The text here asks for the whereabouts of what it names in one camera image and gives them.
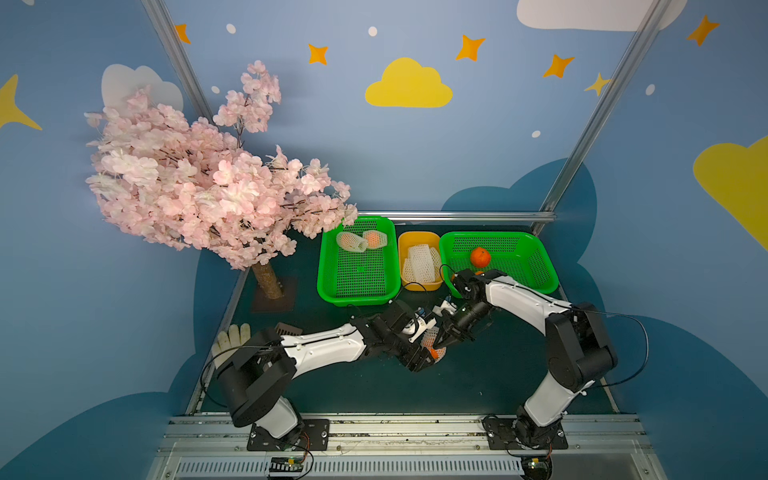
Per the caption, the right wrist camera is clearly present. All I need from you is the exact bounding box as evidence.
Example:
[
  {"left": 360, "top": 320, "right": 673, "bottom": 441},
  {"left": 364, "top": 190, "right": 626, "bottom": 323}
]
[{"left": 432, "top": 299, "right": 457, "bottom": 318}]

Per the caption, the peeled bare orange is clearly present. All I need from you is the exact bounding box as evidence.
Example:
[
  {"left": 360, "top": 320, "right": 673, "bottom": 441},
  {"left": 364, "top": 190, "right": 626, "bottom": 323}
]
[{"left": 470, "top": 247, "right": 492, "bottom": 269}]

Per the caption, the pink artificial blossom tree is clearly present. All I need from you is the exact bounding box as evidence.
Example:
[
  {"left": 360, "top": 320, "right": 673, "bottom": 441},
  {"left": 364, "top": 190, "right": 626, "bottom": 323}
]
[{"left": 86, "top": 61, "right": 358, "bottom": 270}]

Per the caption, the aluminium mounting rail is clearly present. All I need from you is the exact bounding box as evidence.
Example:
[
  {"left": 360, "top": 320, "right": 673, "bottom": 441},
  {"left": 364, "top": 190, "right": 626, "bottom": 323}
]
[{"left": 147, "top": 414, "right": 666, "bottom": 479}]

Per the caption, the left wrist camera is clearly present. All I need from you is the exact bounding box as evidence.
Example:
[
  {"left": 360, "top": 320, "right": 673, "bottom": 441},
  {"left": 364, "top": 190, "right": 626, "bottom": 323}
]
[{"left": 402, "top": 314, "right": 436, "bottom": 343}]

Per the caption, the right green plastic basket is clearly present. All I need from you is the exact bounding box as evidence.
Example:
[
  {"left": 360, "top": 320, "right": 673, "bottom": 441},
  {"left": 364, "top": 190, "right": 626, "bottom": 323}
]
[{"left": 439, "top": 231, "right": 560, "bottom": 298}]

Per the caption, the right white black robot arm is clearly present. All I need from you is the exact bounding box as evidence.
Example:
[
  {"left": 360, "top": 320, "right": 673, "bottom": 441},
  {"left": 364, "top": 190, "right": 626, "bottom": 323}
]
[{"left": 433, "top": 270, "right": 618, "bottom": 449}]

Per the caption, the white work glove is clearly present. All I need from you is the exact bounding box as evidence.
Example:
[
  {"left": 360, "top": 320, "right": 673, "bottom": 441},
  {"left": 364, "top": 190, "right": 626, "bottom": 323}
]
[{"left": 211, "top": 323, "right": 251, "bottom": 369}]

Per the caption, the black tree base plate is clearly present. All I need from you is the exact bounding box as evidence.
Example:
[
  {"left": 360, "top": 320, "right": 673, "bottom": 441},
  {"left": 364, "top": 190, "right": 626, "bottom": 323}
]
[{"left": 250, "top": 276, "right": 299, "bottom": 313}]

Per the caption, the left green plastic basket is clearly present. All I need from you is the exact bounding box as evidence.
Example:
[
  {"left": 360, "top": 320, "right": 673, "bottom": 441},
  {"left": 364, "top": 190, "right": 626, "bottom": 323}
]
[{"left": 317, "top": 216, "right": 401, "bottom": 307}]

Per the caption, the brown slotted scoop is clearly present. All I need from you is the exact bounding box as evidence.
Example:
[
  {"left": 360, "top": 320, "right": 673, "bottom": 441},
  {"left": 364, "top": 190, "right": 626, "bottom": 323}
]
[{"left": 275, "top": 322, "right": 303, "bottom": 336}]

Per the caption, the left small circuit board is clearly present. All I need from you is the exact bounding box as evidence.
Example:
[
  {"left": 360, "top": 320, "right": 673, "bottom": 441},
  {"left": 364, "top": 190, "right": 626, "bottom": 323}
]
[{"left": 266, "top": 456, "right": 310, "bottom": 479}]

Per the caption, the right small circuit board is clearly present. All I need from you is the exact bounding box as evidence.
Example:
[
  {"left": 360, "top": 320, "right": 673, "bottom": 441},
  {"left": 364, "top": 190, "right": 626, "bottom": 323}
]
[{"left": 521, "top": 457, "right": 553, "bottom": 480}]

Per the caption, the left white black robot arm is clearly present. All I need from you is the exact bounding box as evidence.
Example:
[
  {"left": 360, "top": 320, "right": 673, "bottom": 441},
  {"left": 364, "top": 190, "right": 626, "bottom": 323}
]
[{"left": 211, "top": 301, "right": 446, "bottom": 440}]

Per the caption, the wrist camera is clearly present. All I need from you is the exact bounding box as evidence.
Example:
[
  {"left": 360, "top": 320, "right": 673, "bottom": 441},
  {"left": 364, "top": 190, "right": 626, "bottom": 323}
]
[
  {"left": 402, "top": 314, "right": 436, "bottom": 343},
  {"left": 432, "top": 299, "right": 457, "bottom": 318}
]

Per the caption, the netted orange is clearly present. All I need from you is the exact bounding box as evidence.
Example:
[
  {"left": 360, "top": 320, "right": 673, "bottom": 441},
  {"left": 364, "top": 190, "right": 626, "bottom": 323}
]
[
  {"left": 421, "top": 327, "right": 447, "bottom": 362},
  {"left": 336, "top": 231, "right": 368, "bottom": 253},
  {"left": 362, "top": 230, "right": 388, "bottom": 249}
]

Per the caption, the green plastic basket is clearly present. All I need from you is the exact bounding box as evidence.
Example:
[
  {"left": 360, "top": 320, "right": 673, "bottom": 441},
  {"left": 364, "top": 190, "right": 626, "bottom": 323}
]
[
  {"left": 439, "top": 231, "right": 560, "bottom": 298},
  {"left": 317, "top": 216, "right": 401, "bottom": 307}
]

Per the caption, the white foam net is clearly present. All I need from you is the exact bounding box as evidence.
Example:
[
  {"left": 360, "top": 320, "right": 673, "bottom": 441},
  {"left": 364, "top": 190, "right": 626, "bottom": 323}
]
[{"left": 401, "top": 258, "right": 415, "bottom": 283}]

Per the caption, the small circuit board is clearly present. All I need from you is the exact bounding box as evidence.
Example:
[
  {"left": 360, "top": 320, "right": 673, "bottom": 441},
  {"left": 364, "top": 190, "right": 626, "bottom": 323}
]
[
  {"left": 266, "top": 456, "right": 310, "bottom": 479},
  {"left": 521, "top": 457, "right": 553, "bottom": 480}
]

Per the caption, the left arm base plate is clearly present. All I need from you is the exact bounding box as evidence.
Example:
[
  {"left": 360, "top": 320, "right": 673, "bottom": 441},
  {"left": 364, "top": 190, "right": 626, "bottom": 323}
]
[{"left": 246, "top": 419, "right": 330, "bottom": 452}]

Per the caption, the yellow plastic tub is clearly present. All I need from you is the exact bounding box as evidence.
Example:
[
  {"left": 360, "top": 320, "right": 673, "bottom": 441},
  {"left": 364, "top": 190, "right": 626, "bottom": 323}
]
[{"left": 398, "top": 231, "right": 443, "bottom": 292}]

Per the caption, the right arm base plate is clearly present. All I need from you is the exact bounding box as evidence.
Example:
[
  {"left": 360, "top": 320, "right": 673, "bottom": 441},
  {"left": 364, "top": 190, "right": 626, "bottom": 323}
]
[{"left": 481, "top": 415, "right": 569, "bottom": 450}]

